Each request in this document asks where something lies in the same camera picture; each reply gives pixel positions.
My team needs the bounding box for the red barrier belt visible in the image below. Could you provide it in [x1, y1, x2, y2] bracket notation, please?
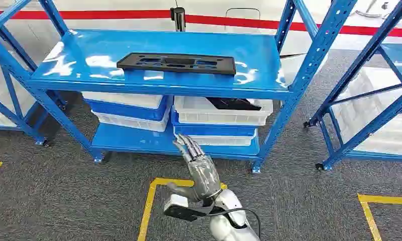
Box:
[0, 9, 172, 21]
[185, 14, 402, 38]

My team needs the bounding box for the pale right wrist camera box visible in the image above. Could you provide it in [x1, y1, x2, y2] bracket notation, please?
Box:
[163, 194, 218, 222]

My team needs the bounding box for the black-topped barrier post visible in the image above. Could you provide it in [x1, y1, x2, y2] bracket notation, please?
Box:
[170, 0, 187, 33]

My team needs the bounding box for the black plastic cutout tray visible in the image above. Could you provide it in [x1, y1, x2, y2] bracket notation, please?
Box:
[116, 52, 237, 76]

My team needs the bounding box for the black part in crate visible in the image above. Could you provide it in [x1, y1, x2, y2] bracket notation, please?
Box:
[206, 96, 262, 111]

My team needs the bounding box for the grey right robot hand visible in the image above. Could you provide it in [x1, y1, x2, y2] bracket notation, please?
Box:
[167, 134, 222, 203]

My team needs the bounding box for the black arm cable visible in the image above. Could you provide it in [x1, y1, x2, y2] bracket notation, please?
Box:
[204, 207, 262, 240]

